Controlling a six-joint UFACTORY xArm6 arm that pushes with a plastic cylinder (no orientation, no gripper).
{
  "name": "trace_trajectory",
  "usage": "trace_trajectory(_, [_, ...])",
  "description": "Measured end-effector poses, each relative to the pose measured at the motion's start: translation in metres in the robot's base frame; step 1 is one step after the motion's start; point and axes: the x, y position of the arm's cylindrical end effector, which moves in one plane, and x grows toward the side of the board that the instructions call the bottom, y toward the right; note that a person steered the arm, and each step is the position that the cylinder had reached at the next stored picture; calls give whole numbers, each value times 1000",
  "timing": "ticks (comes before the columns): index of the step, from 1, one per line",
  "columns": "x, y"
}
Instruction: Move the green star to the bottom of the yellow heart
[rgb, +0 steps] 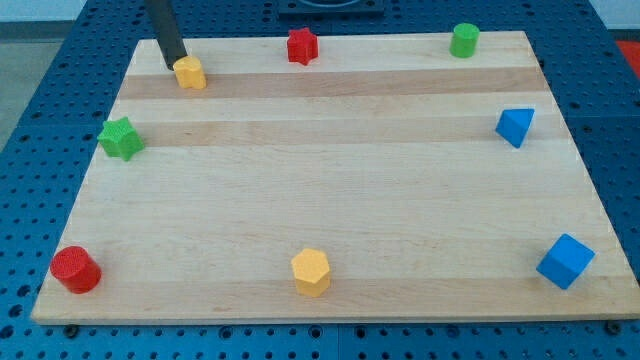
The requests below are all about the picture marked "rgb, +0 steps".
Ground black robot pusher stick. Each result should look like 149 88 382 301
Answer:
144 0 188 71

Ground yellow hexagon block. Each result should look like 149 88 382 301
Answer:
291 248 331 297

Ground blue triangle block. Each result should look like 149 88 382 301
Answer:
495 108 535 149

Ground green star block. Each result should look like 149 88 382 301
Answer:
98 117 145 161

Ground green cylinder block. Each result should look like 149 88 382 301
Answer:
449 23 480 58

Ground red star block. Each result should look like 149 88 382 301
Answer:
286 27 319 66

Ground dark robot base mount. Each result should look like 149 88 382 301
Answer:
277 0 385 18

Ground wooden board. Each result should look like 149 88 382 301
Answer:
32 31 639 325

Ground blue cube block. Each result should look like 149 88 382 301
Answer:
536 233 595 290

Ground yellow heart block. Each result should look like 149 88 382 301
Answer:
173 56 207 90

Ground red cylinder block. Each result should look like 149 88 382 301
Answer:
50 246 102 294

